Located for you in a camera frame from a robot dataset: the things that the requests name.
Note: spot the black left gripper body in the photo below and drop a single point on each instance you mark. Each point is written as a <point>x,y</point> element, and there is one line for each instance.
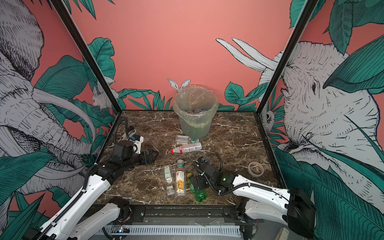
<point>138,159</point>

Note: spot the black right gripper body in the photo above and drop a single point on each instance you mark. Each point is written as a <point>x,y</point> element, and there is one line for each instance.
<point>203,183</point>

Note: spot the green soda bottle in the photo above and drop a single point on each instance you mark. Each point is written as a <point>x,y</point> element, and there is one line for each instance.
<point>200,195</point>

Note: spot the sunflower label tea bottle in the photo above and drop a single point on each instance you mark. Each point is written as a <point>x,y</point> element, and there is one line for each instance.
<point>180,179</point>

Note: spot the clear bottle green white label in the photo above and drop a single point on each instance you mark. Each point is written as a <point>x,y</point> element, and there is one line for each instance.
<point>168,180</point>

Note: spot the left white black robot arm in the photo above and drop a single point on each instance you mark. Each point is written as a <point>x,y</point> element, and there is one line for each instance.
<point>67,224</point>

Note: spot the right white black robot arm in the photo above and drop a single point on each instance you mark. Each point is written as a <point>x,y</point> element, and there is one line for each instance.
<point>292,208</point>

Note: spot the clear plastic bin liner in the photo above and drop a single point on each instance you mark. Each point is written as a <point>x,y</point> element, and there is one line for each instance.
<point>195,102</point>

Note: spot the grey mesh waste bin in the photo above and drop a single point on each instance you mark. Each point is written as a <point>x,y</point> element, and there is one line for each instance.
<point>193,126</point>

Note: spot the grey black stapler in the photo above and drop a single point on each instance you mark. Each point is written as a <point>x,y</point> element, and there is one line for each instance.
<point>128,134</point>

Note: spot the white tape roll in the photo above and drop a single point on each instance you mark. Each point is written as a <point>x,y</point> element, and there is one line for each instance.
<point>255,169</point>

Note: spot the red cap white bottle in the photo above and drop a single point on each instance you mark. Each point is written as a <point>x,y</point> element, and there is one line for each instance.
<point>187,148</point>

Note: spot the clear bottle green neck band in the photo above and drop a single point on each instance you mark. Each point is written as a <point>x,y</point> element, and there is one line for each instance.
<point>182,139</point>

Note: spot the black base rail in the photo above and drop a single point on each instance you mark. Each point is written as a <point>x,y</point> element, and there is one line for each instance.
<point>230,213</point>

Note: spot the white perforated cable tray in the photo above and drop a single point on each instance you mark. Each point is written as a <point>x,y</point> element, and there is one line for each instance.
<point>162,230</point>

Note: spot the left black frame post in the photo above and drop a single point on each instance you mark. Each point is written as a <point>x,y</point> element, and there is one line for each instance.
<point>66,18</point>

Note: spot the black frame post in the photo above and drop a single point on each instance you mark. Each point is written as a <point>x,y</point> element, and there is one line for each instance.
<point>66,18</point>
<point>298,30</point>

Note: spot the right black frame post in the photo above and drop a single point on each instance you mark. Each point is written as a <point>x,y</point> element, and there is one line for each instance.
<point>298,30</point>

